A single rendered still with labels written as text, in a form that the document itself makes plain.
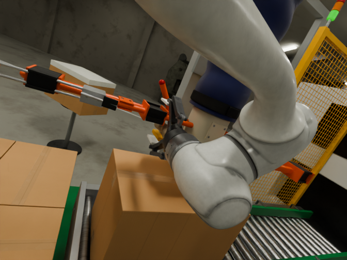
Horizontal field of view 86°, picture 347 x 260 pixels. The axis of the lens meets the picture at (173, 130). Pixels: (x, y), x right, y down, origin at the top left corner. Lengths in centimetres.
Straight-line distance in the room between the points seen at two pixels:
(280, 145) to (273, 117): 5
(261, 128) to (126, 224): 52
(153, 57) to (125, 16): 213
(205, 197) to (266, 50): 21
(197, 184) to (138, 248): 53
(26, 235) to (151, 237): 55
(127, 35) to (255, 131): 979
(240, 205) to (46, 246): 88
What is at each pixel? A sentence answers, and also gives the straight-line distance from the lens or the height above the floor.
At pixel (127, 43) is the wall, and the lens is 996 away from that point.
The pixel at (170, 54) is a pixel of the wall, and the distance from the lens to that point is 959.
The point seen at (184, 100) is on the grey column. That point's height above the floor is 120.
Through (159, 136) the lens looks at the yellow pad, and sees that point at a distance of 82.
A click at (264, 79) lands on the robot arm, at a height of 141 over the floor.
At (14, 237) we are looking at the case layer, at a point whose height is 54.
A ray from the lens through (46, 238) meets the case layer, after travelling 108.
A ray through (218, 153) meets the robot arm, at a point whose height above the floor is 129.
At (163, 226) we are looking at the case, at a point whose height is 88.
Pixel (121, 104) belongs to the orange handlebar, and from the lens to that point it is 65.
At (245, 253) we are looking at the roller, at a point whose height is 54.
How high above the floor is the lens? 138
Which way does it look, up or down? 15 degrees down
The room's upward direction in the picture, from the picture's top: 23 degrees clockwise
